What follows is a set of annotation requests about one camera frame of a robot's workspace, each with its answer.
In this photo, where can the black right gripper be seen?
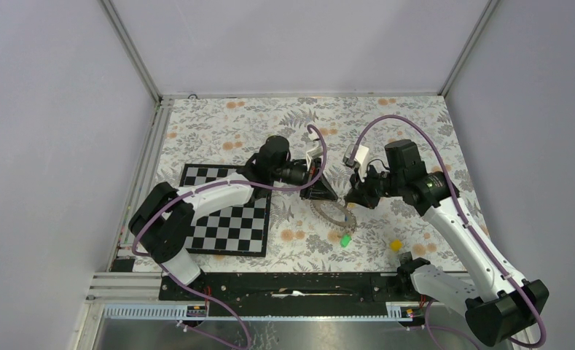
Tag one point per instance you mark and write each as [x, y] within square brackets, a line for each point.
[360, 192]

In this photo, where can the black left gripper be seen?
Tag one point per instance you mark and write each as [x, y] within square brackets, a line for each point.
[320, 189]

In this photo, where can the green key tag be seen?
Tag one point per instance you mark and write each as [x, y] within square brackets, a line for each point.
[345, 240]

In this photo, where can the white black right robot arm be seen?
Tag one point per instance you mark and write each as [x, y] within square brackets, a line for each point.
[500, 302]

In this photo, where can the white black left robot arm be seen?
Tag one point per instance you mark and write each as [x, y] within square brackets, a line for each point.
[158, 225]

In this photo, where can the floral patterned table mat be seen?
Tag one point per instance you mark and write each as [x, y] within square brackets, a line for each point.
[229, 130]

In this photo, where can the yellow cube block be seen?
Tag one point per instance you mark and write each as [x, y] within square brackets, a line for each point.
[396, 245]

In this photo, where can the black white chessboard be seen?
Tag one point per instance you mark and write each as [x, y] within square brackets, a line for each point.
[238, 230]

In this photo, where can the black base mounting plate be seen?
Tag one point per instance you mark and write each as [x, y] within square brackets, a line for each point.
[350, 295]

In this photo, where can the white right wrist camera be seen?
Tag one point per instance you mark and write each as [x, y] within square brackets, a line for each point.
[357, 158]

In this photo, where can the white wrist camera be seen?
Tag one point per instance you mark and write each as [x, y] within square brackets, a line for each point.
[357, 158]
[316, 157]

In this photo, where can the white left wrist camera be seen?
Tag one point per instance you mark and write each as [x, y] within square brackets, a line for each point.
[316, 157]

